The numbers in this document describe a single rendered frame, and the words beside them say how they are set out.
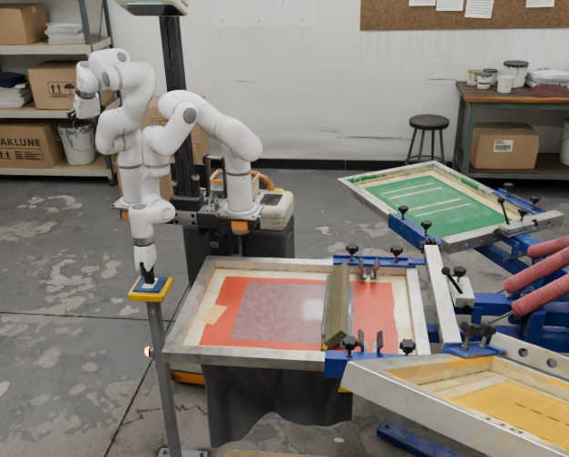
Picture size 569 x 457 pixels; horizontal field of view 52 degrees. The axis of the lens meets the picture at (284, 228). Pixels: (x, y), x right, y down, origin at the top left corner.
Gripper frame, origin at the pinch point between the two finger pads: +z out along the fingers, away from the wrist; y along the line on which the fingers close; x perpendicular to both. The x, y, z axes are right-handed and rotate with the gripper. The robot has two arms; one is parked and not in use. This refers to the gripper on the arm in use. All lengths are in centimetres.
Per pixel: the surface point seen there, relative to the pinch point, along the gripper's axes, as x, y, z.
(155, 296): 3.9, 6.5, 3.5
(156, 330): 0.6, 2.0, 21.6
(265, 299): 43.1, 6.0, 2.8
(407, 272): 93, -10, -1
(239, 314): 35.6, 15.3, 2.9
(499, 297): 119, 12, -6
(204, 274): 19.6, -3.3, -0.7
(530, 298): 126, 19, -11
